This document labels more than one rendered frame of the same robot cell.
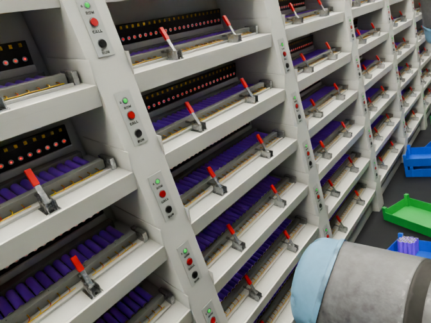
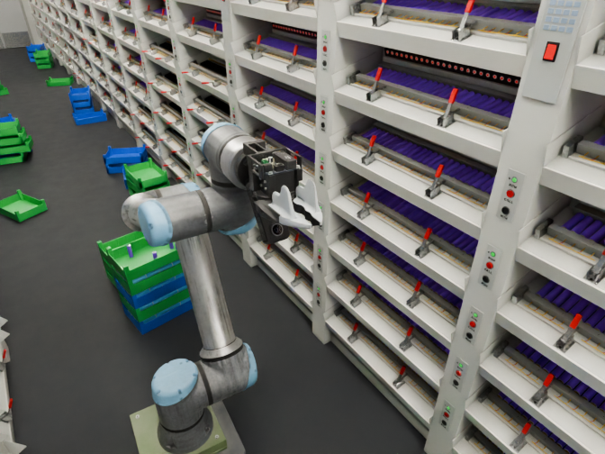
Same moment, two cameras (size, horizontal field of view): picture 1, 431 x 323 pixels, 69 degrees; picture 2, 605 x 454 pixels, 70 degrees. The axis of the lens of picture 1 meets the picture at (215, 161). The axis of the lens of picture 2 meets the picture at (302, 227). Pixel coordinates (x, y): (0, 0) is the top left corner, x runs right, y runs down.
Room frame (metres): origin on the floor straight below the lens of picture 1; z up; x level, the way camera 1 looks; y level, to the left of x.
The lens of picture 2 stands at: (0.87, -1.28, 1.53)
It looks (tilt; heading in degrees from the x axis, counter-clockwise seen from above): 32 degrees down; 99
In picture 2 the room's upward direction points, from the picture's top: straight up
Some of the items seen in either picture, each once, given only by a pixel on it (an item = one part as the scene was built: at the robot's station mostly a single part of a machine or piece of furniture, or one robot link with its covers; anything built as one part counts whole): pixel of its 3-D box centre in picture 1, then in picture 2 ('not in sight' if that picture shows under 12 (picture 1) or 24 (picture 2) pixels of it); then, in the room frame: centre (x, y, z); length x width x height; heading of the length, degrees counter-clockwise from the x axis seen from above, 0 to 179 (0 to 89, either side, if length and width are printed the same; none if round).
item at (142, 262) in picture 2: not in sight; (148, 250); (-0.08, 0.22, 0.36); 0.30 x 0.20 x 0.08; 51
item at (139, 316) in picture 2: not in sight; (157, 291); (-0.08, 0.22, 0.12); 0.30 x 0.20 x 0.08; 51
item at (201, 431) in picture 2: not in sight; (184, 419); (0.32, -0.44, 0.16); 0.19 x 0.19 x 0.10
